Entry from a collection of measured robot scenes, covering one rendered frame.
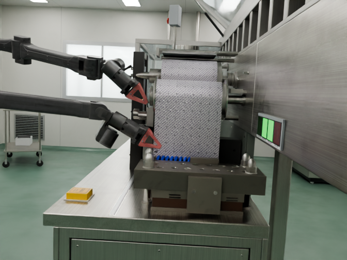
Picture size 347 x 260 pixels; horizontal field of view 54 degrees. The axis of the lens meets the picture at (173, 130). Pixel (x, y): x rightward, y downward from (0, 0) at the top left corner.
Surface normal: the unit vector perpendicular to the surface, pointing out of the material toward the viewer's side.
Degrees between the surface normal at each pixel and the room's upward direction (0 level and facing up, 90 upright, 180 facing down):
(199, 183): 90
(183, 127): 90
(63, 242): 90
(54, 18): 90
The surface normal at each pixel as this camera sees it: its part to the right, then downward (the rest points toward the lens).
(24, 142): 0.25, 0.12
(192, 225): -0.03, 0.11
